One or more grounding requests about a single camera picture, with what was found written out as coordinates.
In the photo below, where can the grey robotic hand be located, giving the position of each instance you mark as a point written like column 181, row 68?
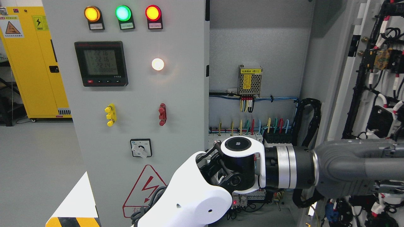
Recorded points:
column 359, row 167

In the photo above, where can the grey cabinet door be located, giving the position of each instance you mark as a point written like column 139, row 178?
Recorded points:
column 368, row 94
column 182, row 86

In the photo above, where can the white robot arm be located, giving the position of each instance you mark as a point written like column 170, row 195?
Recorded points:
column 200, row 190

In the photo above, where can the black surge protector block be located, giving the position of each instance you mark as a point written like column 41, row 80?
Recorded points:
column 277, row 139

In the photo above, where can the relay and breaker row lower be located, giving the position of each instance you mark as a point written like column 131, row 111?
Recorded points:
column 242, row 200

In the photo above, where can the white breaker row upper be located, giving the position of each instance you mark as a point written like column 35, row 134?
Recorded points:
column 252, row 135

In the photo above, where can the metal mesh power supply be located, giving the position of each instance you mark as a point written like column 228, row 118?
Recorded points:
column 249, row 80

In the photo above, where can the red electric danger sticker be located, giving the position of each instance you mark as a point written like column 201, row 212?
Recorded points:
column 140, row 195

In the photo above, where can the white indicator lamp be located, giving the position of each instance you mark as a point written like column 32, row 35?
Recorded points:
column 158, row 64

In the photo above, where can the red indicator lamp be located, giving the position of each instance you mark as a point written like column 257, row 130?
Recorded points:
column 154, row 17

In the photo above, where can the black digital power meter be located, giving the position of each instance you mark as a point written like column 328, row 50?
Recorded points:
column 102, row 63

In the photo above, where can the green indicator lamp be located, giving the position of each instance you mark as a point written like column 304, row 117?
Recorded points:
column 124, row 17

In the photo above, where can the yellow indicator lamp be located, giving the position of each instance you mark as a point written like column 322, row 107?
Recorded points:
column 94, row 18

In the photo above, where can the yellow safety cabinet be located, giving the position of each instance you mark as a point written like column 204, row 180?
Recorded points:
column 28, row 43

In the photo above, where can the red terminal post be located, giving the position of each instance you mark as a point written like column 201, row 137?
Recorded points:
column 162, row 114

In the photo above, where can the black rotary selector switch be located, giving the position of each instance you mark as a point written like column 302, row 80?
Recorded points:
column 141, row 147

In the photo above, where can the yellow terminal post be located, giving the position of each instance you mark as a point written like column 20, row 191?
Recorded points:
column 111, row 116

